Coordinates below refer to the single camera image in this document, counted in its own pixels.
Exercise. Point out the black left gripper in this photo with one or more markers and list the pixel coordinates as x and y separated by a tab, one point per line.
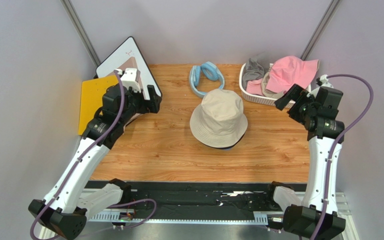
152	105

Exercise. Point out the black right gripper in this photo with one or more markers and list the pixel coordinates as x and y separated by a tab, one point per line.
293	98

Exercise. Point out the beige bucket hat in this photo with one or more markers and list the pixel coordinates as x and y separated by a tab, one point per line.
219	120

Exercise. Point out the pink and beige reversible hat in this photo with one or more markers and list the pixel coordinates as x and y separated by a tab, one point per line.
262	88

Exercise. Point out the black bucket hat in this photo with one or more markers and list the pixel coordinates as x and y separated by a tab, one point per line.
220	148

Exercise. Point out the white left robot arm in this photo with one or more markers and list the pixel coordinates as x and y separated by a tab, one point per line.
63	210

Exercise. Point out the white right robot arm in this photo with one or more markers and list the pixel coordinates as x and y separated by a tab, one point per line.
315	216

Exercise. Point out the white perforated plastic basket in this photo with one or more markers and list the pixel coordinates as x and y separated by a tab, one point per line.
252	97

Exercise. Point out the pink bucket hat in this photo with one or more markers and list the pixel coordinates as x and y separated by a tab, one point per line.
291	70

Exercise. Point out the grey hat in basket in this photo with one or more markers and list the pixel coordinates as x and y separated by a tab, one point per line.
255	68

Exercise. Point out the yellow binder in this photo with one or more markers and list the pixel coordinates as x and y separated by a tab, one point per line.
92	92

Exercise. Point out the light blue headphones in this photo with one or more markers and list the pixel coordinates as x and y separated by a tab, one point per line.
210	71

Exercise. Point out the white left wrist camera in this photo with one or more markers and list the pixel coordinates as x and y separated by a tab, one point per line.
129	78

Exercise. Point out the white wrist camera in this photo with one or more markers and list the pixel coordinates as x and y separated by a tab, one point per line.
129	78
323	81

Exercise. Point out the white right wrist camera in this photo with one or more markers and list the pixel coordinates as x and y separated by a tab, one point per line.
323	81

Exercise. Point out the white board black frame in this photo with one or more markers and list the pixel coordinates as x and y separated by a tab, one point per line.
121	54

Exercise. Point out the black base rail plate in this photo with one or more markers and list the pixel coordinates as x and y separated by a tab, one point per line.
199	200

